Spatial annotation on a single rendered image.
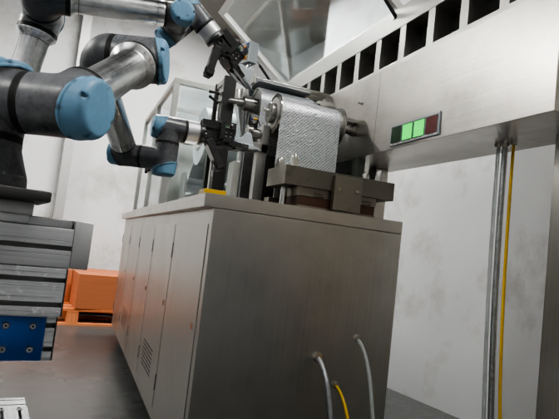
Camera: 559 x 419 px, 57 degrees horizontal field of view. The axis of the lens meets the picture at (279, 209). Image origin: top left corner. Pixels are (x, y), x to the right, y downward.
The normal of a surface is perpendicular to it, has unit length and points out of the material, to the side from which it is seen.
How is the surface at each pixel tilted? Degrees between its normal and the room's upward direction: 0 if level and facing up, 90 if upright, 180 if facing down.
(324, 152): 90
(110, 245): 90
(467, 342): 90
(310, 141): 90
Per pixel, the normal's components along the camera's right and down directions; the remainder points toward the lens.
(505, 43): -0.92, -0.14
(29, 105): -0.07, 0.22
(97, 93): 0.97, 0.19
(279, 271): 0.37, -0.03
